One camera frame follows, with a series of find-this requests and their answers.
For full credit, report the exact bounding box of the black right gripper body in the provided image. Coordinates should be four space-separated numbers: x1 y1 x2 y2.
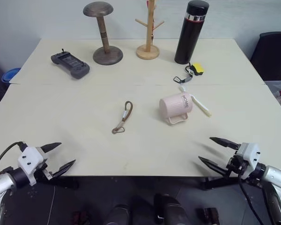
226 150 248 179

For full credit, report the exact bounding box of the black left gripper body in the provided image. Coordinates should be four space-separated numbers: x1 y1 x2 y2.
34 161 55 184

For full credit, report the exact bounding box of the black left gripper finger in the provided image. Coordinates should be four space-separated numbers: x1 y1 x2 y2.
40 142 62 156
52 159 76 178

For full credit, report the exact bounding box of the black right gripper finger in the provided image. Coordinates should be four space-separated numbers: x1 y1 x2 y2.
209 137 240 151
198 156 230 175

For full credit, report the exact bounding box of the white toothbrush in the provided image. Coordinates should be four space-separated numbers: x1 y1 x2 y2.
178 85 212 118

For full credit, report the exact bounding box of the pink ribbed HOME cup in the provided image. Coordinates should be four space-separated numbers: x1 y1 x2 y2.
159 92 196 126

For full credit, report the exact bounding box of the dark rounded shape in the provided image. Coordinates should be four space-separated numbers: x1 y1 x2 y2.
104 203 132 225

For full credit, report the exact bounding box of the clear plastic storage bin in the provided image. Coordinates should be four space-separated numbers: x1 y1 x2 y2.
263 80 281 118

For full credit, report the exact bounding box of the blue bowl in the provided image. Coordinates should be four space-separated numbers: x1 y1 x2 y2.
1 67 22 84

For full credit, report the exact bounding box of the grey handheld controller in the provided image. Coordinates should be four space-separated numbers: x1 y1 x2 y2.
50 48 90 81

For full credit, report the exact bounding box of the black chair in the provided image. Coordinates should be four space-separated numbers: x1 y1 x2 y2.
249 31 281 82

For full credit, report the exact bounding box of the black thermos bottle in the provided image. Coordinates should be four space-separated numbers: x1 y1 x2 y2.
174 0 207 65

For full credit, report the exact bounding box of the dark wooden hat stand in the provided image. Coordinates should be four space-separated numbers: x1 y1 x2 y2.
82 1 124 66

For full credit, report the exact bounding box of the light wooden mug tree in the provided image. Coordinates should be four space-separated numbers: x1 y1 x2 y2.
134 0 165 60

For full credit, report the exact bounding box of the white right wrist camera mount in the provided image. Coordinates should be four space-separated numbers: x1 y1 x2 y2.
235 142 261 179

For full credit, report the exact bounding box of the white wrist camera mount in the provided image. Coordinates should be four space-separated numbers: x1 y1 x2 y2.
17 146 49 187
235 142 261 179

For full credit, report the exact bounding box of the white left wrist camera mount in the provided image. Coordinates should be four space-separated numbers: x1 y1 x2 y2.
17 146 49 187

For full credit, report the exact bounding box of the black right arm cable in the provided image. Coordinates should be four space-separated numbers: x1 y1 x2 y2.
237 172 265 225

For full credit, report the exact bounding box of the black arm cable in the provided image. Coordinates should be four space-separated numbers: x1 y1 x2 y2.
237 172 265 225
0 141 24 174

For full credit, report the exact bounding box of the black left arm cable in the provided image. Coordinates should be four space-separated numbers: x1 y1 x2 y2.
0 141 24 174

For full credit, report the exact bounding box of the yellow tape measure with strap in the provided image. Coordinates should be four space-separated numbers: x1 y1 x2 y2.
173 62 205 84

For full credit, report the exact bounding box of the brown lanyard with carabiner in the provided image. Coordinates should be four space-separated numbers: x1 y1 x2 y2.
111 100 134 135

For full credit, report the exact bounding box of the red cord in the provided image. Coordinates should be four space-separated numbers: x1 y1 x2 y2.
146 0 157 43

